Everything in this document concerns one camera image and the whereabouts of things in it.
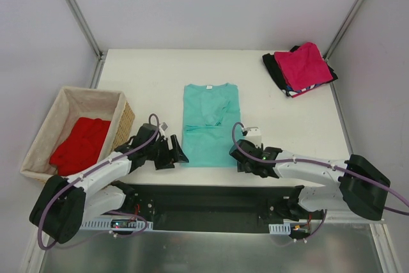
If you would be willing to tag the right white cable duct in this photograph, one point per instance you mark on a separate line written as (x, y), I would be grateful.
(280, 229)

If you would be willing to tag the aluminium frame post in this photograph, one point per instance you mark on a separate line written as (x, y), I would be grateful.
(345, 25)
(84, 27)

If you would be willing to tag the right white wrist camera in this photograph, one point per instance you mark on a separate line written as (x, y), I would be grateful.
(253, 135)

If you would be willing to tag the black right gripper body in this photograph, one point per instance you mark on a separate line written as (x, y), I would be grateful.
(242, 164)

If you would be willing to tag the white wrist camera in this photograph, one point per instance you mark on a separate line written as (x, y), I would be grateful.
(164, 126)
(253, 135)

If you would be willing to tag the patterned t shirt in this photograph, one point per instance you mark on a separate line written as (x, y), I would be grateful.
(290, 92)

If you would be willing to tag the wicker basket with cloth liner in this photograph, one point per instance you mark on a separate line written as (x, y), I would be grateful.
(71, 104)

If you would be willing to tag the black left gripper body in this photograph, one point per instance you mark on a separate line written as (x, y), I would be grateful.
(164, 153)

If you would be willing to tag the aluminium frame post right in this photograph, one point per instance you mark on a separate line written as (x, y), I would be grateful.
(345, 25)

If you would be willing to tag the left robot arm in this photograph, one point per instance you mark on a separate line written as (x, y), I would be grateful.
(65, 203)

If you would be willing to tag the pink t shirt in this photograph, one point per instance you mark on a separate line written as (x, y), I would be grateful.
(304, 67)

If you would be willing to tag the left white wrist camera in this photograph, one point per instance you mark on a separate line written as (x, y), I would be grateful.
(164, 126)

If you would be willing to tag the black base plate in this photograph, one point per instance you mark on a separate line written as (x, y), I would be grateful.
(212, 208)

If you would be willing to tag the aluminium frame post left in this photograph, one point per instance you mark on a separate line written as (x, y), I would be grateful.
(84, 27)

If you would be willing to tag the teal t shirt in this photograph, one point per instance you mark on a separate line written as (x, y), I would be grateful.
(209, 113)

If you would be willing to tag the black t shirt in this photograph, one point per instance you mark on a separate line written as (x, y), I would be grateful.
(275, 72)

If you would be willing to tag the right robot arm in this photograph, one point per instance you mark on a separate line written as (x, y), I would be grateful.
(353, 184)

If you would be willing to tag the red t shirt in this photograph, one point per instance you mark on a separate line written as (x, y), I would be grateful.
(82, 147)

